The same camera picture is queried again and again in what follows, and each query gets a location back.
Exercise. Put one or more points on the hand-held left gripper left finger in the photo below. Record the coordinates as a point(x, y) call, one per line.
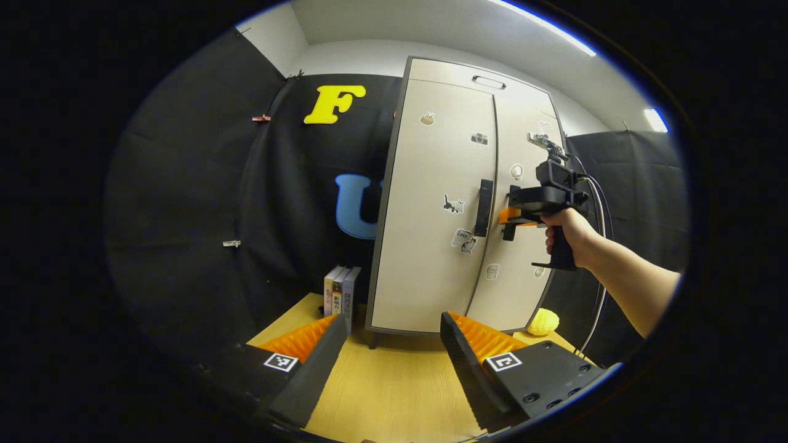
point(314, 369)

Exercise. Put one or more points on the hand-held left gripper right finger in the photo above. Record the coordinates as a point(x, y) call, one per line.
point(471, 375)

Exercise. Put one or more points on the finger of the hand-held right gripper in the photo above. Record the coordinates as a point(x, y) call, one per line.
point(511, 216)

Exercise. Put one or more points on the grey cabinet door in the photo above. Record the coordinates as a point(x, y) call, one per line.
point(425, 246)
point(511, 289)

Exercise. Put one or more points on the grey double-door shoe cabinet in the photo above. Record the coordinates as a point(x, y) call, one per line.
point(394, 184)

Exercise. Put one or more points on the grey cabinet top flap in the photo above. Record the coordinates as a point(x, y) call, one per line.
point(443, 71)

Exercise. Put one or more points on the beige spine book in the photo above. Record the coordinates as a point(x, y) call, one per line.
point(329, 295)

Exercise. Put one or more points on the pale grey book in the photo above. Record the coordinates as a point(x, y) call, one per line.
point(349, 301)

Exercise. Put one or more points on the yellow ribbed object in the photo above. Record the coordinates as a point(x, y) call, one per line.
point(543, 322)

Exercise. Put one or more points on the short ceiling light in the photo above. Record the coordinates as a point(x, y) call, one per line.
point(656, 120)

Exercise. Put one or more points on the long ceiling light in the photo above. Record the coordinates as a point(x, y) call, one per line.
point(548, 27)

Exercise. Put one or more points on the black backdrop cloth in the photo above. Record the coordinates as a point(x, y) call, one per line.
point(184, 215)

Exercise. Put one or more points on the black clip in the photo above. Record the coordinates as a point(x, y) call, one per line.
point(297, 75)

